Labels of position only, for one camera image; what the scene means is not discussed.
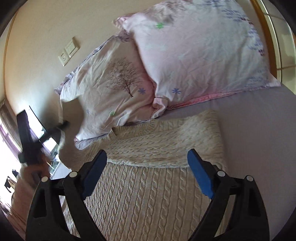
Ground person's left hand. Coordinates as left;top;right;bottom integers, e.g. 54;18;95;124
20;153;51;187

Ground pink pillow with tree print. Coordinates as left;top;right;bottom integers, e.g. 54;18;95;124
55;30;166;141

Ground lavender bed sheet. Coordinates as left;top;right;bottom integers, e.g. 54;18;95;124
62;86;295;237

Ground beige cable-knit sweater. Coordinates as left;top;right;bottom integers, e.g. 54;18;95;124
60;109;228;241

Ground white wall socket plate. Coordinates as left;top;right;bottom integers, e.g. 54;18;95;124
58;49;70;67

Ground wooden headboard frame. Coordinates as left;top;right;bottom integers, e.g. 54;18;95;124
251;1;295;92

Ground dark monitor screen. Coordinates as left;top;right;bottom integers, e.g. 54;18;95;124
27;106;61;144

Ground pink pillow with floral print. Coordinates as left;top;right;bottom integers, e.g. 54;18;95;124
114;1;280;109

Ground white wall switch plate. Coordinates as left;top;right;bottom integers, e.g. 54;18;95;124
65;37;79;58

